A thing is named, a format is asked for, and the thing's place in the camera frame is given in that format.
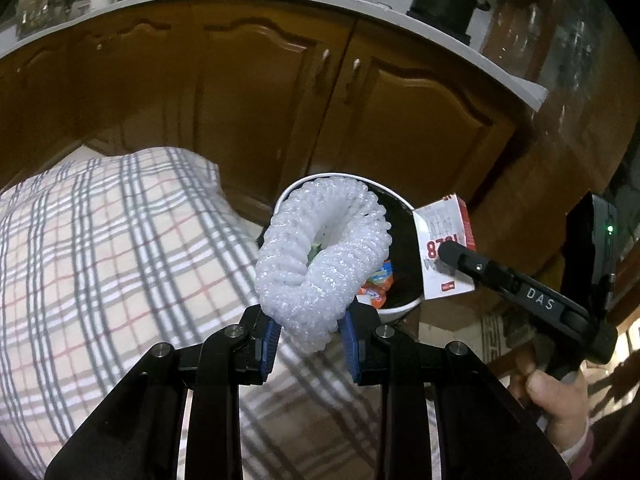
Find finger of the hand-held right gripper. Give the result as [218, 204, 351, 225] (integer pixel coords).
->
[439, 239, 517, 297]

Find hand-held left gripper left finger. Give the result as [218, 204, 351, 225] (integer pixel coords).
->
[45, 305, 282, 480]

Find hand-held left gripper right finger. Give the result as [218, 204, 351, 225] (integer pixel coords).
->
[339, 305, 572, 480]

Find red and white carton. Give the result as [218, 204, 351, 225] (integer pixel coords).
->
[413, 194, 477, 302]

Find white foam fruit net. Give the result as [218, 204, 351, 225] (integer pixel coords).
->
[254, 176, 392, 357]

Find person's right forearm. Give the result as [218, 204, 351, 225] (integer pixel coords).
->
[560, 400, 640, 480]

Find person's right hand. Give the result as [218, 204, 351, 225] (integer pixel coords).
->
[507, 354, 591, 455]

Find orange snack packet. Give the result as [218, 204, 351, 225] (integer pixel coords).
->
[358, 259, 397, 309]

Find wooden cabinet door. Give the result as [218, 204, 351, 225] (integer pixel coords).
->
[0, 49, 78, 188]
[192, 2, 357, 223]
[309, 19, 522, 213]
[66, 6, 202, 157]

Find checked cloth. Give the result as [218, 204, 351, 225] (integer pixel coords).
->
[0, 146, 442, 480]

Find wooden glass-front cabinet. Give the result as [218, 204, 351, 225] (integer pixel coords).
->
[480, 0, 640, 271]

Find white cup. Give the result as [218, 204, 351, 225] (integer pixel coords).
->
[74, 0, 119, 18]

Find glass jars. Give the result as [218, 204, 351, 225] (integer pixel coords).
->
[14, 0, 67, 37]

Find metal cabinet handle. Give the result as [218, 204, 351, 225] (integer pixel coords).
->
[344, 57, 363, 106]
[314, 49, 331, 96]

